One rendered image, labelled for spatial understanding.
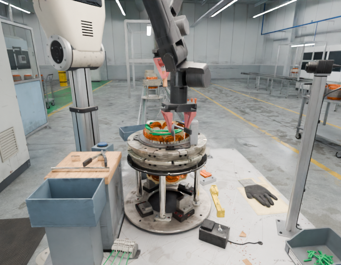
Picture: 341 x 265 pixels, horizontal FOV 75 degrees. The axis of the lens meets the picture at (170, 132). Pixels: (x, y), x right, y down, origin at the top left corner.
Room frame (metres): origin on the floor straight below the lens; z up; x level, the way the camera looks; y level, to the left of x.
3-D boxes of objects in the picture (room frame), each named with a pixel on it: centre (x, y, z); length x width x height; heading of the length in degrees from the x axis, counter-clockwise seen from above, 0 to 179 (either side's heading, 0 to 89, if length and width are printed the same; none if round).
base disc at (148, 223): (0.85, 0.01, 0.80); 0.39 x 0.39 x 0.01
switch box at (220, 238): (0.65, -0.16, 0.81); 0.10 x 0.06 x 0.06; 63
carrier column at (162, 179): (0.73, 0.03, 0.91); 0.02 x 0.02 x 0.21
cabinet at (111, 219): (0.68, 0.28, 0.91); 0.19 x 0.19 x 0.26; 1
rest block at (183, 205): (0.76, -0.06, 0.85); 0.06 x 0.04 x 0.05; 132
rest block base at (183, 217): (0.75, -0.05, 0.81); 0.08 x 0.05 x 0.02; 132
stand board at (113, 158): (0.68, 0.28, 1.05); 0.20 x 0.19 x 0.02; 1
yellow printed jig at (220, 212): (0.87, -0.21, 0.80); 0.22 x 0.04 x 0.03; 179
